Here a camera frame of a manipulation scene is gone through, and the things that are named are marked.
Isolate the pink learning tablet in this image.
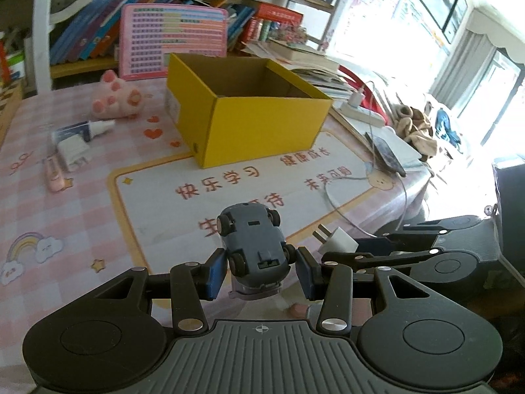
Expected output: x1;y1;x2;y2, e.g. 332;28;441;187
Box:
118;3;229;81

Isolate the small pink stationery item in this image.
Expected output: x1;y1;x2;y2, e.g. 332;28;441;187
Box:
43;156;68;191

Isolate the brown cloth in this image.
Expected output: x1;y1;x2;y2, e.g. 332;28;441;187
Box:
389;104;440;162

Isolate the stack of books and papers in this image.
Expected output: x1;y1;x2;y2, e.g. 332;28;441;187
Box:
242;37;362;101

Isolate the wooden chessboard box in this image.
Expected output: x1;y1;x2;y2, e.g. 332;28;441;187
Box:
0;80;23;145

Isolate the grey cable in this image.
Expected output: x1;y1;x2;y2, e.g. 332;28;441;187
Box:
361;80;409;214

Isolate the yellow cardboard box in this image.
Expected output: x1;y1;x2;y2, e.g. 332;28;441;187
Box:
165;53;334;169

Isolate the dark smartphone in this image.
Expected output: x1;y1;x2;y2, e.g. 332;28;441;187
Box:
365;131;407;177

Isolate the white jar with green label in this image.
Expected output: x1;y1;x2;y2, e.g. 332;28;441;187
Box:
0;49;23;83

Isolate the grey curtain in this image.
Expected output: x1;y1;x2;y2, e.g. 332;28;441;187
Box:
429;6;525;111

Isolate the red box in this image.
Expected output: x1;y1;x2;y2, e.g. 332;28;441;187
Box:
255;3;305;24

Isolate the pink plush paw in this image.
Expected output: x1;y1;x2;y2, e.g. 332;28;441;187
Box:
91;70;144;119

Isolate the white bookshelf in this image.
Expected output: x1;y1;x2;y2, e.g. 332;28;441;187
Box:
0;0;341;91

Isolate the pink checkered tablecloth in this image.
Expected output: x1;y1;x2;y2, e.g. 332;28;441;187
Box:
0;76;435;325

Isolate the row of books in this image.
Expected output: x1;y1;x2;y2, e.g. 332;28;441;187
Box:
49;0;267;64

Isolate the grey toy car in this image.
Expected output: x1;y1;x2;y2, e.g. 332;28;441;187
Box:
216;203;297;301

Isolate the white charger adapter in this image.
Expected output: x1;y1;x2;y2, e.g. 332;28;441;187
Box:
55;137;92;172

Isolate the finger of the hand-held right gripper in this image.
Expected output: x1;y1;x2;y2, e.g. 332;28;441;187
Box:
321;250;434;275
353;217;451;255

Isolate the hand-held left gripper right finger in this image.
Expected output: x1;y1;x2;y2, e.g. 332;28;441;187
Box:
296;246;437;336

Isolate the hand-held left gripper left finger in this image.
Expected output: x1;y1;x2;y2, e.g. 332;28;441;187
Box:
80;248;228;335

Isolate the white pronged plug adapter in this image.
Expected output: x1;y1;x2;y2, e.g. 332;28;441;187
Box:
314;226;360;256

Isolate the white cable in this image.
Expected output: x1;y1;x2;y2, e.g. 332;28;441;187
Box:
323;174;372;236

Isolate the white power strip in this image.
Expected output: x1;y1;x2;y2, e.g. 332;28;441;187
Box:
332;102;387;129

